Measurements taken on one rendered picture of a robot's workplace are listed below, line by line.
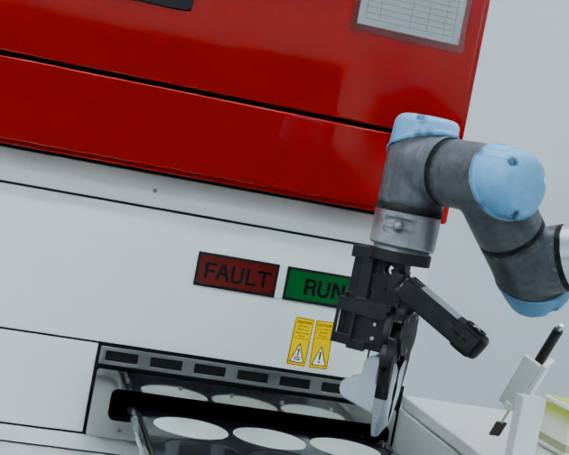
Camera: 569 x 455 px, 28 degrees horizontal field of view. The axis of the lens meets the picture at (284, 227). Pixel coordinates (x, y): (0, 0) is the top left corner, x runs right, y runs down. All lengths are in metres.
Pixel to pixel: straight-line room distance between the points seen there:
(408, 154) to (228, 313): 0.47
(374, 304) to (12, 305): 0.55
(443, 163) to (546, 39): 2.18
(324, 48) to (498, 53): 1.78
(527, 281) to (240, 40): 0.53
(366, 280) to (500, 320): 2.10
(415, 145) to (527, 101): 2.11
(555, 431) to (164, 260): 0.57
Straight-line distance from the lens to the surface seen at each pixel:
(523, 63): 3.34
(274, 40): 1.55
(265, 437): 1.55
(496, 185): 1.16
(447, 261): 3.28
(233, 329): 1.62
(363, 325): 1.27
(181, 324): 1.60
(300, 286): 1.62
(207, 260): 1.59
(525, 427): 1.38
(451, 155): 1.21
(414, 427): 1.63
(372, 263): 1.28
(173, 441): 1.45
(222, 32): 1.54
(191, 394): 1.61
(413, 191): 1.25
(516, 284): 1.27
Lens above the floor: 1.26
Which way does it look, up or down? 3 degrees down
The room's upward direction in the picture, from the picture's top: 11 degrees clockwise
